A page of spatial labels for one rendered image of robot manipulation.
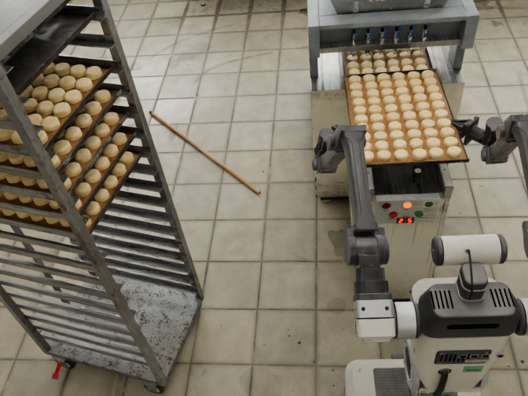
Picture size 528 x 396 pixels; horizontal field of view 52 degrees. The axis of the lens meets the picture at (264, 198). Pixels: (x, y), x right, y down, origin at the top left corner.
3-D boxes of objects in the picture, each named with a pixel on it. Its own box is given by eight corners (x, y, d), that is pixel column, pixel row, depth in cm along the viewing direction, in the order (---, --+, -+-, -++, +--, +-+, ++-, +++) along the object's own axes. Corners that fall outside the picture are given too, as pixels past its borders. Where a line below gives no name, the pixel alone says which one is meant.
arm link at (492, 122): (482, 163, 199) (507, 161, 197) (485, 143, 190) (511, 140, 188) (477, 139, 206) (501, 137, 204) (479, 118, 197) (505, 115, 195)
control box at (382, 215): (373, 218, 223) (375, 194, 212) (434, 215, 220) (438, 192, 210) (374, 225, 220) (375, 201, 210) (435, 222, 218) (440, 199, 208)
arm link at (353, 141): (335, 112, 157) (369, 111, 157) (328, 137, 169) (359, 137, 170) (351, 259, 137) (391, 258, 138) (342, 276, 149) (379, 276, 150)
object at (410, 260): (347, 205, 321) (350, 78, 256) (407, 203, 318) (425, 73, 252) (356, 309, 274) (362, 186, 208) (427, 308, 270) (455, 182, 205)
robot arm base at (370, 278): (393, 298, 131) (386, 301, 143) (390, 265, 133) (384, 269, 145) (355, 300, 132) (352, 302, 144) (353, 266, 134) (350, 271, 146)
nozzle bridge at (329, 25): (309, 53, 283) (306, -10, 258) (452, 43, 276) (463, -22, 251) (309, 91, 261) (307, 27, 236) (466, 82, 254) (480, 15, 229)
